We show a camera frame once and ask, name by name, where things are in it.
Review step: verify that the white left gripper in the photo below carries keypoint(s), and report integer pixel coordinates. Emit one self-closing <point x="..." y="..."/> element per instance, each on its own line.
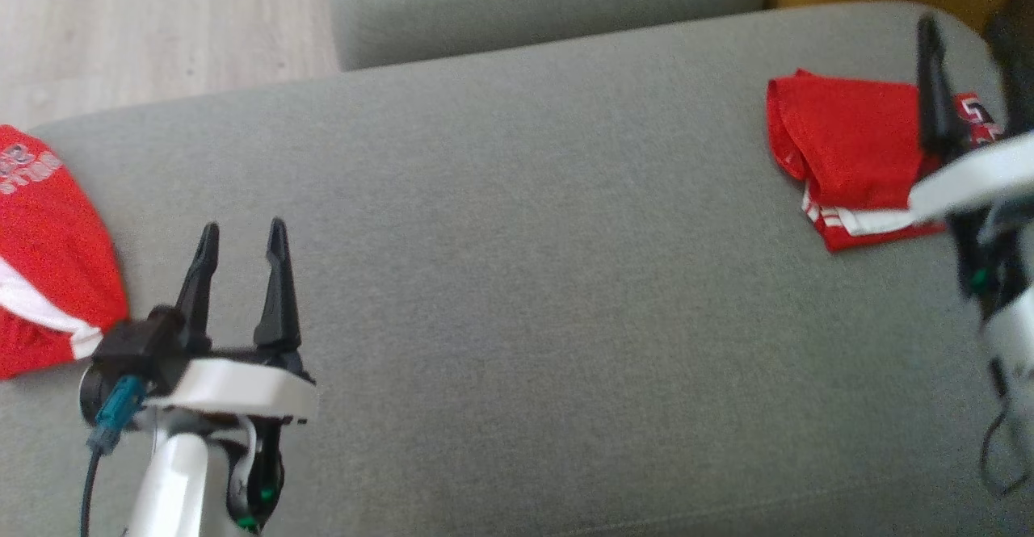
<point x="242" y="388"/>

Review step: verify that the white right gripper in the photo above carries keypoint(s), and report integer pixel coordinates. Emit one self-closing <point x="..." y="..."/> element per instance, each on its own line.
<point x="985" y="178"/>

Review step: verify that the red t-shirt white sleeves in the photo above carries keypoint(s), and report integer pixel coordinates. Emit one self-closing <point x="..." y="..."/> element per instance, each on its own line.
<point x="848" y="133"/>

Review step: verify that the red printed garment white stripe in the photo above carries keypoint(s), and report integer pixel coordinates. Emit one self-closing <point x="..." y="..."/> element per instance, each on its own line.
<point x="56" y="246"/>

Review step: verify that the grey fabric sofa seat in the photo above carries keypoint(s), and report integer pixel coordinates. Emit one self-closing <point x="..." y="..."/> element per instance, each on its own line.
<point x="525" y="278"/>

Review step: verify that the grey sofa backrest block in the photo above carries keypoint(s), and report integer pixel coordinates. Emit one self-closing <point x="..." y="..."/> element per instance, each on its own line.
<point x="525" y="4"/>

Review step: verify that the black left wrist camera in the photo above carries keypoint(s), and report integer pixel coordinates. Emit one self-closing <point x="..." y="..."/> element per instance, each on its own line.
<point x="137" y="343"/>

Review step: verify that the teal left camera connector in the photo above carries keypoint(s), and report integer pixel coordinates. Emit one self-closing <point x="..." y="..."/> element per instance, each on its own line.
<point x="119" y="408"/>

